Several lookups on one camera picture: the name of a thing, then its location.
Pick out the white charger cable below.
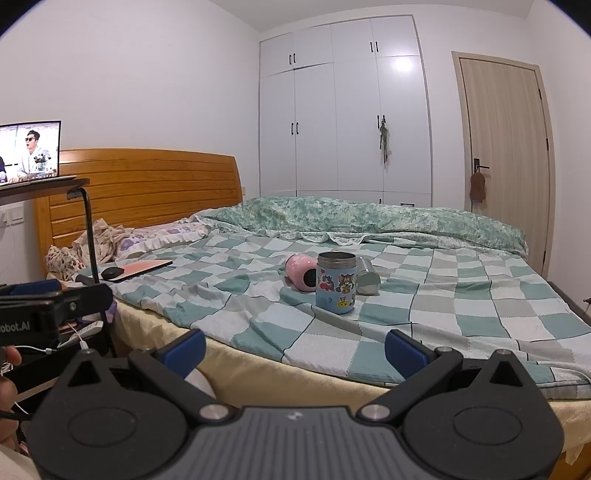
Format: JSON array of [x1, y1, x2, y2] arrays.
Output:
[[41, 322, 105, 355]]

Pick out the pink mouse pad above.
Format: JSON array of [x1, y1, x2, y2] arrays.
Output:
[[107, 259, 174, 284]]

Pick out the checked bed sheet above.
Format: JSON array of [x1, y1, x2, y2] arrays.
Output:
[[110, 230, 591, 400]]

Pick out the purple flowered pillow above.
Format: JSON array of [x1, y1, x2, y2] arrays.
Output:
[[112, 220, 209, 256]]

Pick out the white wardrobe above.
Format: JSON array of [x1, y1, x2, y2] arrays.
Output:
[[258, 15, 434, 208]]

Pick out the wooden headboard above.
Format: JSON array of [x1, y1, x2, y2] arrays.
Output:
[[34, 148, 245, 278]]

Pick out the pink cup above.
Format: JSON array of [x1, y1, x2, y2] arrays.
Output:
[[285, 253, 320, 294]]

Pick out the black bedside desk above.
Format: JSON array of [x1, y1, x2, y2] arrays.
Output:
[[0, 177, 119, 359]]

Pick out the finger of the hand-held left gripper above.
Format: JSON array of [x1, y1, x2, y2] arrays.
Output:
[[0, 281, 114, 320]]

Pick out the green floral quilt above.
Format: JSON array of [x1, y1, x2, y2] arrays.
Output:
[[193, 196, 529, 260]]

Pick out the person's left forearm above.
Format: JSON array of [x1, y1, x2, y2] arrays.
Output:
[[0, 449, 42, 480]]

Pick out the beige wooden door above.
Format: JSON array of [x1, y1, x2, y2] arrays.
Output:
[[451, 51, 556, 280]]

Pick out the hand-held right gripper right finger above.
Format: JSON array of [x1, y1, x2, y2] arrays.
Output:
[[359, 329, 533, 422]]

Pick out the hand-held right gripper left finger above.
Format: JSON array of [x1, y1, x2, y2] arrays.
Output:
[[58, 329, 232, 422]]

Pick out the brown hanging pouch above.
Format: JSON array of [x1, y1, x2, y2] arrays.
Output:
[[469, 168, 487, 205]]

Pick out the yellow mattress blanket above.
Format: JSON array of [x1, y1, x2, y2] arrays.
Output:
[[115, 302, 591, 464]]

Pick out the dotted pillow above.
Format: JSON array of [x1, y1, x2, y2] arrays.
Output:
[[44, 245, 89, 281]]

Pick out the laptop screen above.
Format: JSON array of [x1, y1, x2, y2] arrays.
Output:
[[0, 120, 62, 186]]

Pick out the grey hanging cloth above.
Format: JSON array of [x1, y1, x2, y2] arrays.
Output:
[[378, 122, 393, 164]]

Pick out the person's left hand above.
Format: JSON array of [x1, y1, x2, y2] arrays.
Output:
[[0, 345, 23, 452]]

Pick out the crumpled beige clothes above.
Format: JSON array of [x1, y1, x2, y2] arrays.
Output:
[[68, 220, 136, 269]]

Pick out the blue cartoon cup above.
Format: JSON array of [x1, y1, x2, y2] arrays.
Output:
[[316, 251, 358, 316]]

